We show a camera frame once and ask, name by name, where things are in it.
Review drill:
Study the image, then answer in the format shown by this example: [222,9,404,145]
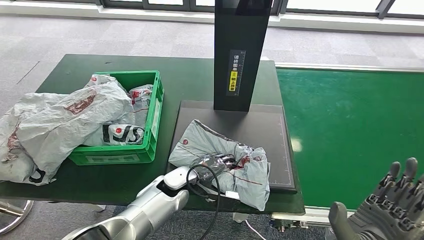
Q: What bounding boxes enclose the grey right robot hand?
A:
[328,157,424,240]

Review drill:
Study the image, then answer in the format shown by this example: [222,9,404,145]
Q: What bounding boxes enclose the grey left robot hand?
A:
[191,152,238,187]

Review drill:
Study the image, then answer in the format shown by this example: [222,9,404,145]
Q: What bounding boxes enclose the long white parcel bag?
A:
[168,119,272,212]

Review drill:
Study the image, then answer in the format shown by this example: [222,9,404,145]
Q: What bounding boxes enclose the white bag black-red print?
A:
[82,74,154,147]

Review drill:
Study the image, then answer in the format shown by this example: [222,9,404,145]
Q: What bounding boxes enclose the grey-white parcel bag red print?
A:
[14,81,136,185]

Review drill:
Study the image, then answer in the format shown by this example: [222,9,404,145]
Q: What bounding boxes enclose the green conveyor belt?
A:
[276,67,424,210]

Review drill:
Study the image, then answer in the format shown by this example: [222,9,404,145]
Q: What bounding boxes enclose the black inbound scanner machine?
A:
[164,0,298,195]

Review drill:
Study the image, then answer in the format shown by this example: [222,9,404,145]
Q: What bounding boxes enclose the white parcel bag black letters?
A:
[26,167,57,186]

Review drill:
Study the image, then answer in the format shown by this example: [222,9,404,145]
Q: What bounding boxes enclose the white parcel bag red print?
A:
[0,92,69,183]

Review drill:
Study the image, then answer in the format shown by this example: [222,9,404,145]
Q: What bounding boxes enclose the green plastic crate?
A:
[68,70,165,166]

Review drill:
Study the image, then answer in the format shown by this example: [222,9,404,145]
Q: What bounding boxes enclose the white crate label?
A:
[150,98,163,140]

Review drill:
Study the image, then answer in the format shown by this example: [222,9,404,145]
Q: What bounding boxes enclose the dark green table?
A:
[0,53,306,215]

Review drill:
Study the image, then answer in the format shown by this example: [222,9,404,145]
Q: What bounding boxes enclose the black yellow scanner label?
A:
[226,49,247,97]

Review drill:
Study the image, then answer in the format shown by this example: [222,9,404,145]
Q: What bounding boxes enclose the shiny metal chair base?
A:
[0,199,34,235]

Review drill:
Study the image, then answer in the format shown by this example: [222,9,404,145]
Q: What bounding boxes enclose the white window ledge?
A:
[0,0,424,35]

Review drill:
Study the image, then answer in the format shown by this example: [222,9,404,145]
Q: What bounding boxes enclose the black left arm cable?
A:
[186,164,222,240]

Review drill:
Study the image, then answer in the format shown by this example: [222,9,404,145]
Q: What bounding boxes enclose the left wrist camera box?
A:
[202,184,240,202]

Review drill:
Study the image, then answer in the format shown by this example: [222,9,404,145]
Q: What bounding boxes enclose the aluminium conveyor frame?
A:
[269,62,424,231]

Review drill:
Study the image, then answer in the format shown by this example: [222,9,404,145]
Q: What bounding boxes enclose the white power cable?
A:
[232,212,268,240]

